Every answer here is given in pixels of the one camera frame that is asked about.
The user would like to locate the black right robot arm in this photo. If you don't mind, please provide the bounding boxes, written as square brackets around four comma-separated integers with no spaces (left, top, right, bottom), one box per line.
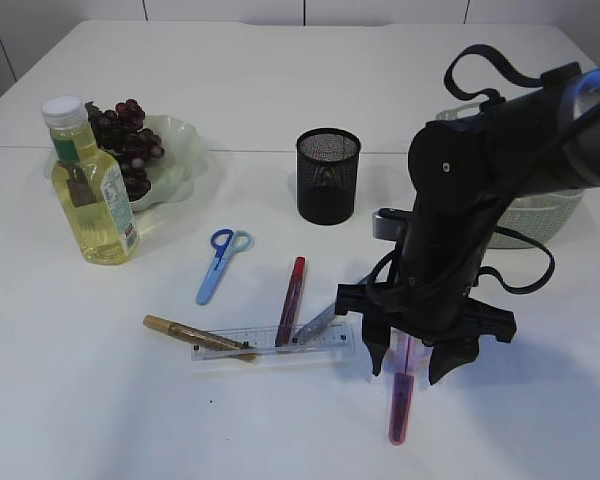
[336,64,600,383]

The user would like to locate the pink purple scissors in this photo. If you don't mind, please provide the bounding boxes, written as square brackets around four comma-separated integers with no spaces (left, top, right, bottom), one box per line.
[388,332,430,446]

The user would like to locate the blue scissors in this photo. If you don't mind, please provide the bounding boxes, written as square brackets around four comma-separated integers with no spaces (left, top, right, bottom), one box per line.
[195,228,252,305]

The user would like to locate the clear plastic ruler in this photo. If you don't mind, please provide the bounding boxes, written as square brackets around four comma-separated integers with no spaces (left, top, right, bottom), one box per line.
[191,323,355,361]

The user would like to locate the pale green woven basket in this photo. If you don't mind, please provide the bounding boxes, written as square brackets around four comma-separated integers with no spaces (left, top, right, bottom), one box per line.
[436,102,584,250]

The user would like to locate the silver glitter marker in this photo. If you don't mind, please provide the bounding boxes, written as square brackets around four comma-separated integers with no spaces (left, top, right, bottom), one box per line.
[291,302,337,345]

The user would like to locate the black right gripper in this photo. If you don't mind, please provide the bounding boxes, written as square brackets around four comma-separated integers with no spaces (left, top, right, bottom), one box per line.
[335,280,517,385]

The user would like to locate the yellow oil bottle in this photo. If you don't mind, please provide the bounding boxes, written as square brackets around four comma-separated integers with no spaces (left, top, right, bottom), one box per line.
[42,96,139,265]

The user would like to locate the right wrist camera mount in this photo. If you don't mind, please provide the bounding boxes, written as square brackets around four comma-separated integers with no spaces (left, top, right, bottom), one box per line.
[372,208,414,243]

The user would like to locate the black mesh pen cup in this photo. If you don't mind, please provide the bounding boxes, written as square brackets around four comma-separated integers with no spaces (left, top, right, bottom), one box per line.
[296,127,361,226]

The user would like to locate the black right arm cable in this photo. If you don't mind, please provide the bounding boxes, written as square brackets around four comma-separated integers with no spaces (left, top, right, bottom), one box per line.
[364,43,600,341]

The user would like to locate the red glitter marker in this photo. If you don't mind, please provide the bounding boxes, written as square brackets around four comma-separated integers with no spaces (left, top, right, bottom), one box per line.
[274,256,306,347]

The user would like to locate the translucent green wavy plate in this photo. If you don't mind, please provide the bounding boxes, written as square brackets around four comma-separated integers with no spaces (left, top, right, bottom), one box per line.
[43,113,210,214]

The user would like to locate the purple grape bunch with leaf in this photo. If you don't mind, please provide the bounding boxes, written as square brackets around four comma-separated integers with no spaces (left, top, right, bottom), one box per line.
[85,98,165,202]

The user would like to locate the gold glitter marker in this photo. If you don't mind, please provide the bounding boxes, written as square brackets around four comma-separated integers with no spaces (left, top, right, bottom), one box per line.
[143,315,257,361]

